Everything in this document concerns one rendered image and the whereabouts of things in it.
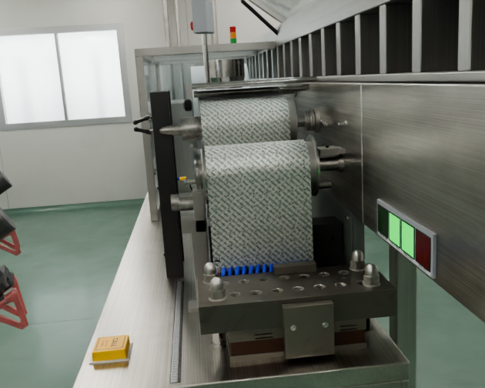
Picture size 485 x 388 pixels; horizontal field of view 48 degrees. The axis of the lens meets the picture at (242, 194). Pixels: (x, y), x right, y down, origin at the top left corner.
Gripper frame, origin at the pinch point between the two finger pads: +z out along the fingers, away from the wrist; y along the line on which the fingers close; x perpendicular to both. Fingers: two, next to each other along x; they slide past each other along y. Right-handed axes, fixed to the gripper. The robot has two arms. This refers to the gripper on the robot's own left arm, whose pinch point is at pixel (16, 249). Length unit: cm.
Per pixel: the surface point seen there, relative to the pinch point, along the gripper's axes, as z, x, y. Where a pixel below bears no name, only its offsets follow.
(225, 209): 11, -46, -43
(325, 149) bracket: 13, -72, -46
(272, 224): 20, -52, -46
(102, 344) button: 18.0, -6.7, -43.4
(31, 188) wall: 74, 22, 551
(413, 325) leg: 71, -71, -45
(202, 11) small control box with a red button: -24, -85, 12
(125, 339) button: 20.3, -10.9, -43.3
